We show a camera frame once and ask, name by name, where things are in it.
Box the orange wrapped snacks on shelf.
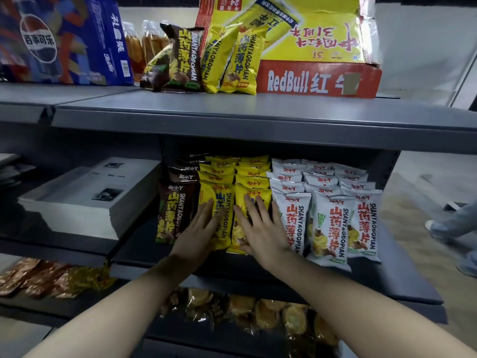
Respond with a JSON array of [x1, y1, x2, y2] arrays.
[[56, 265, 118, 299]]

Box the dark grey metal shelf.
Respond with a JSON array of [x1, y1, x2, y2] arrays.
[[0, 82, 477, 358]]

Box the red carton with white lettering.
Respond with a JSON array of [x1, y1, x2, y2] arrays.
[[256, 60, 384, 99]]

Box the person's right hand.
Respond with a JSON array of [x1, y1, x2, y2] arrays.
[[233, 194, 295, 271]]

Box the pile of wrapped pastries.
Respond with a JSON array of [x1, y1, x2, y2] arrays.
[[160, 286, 340, 356]]

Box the person's left hand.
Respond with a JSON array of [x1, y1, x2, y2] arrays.
[[170, 199, 227, 271]]

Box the pack of orange drink bottles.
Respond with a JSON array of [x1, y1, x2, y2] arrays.
[[123, 20, 170, 83]]

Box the person's left forearm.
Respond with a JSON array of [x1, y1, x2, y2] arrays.
[[22, 255, 194, 358]]

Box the pile of red-brown foil packets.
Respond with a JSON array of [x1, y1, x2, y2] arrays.
[[0, 258, 72, 299]]

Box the blue drink carton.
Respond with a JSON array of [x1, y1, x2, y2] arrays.
[[0, 0, 135, 88]]

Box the person's right forearm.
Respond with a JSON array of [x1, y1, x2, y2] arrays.
[[272, 249, 477, 358]]

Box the white printed flat box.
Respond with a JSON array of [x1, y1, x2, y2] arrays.
[[17, 157, 161, 241]]

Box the yellow printed carton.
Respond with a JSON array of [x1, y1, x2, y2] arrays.
[[195, 0, 383, 66]]

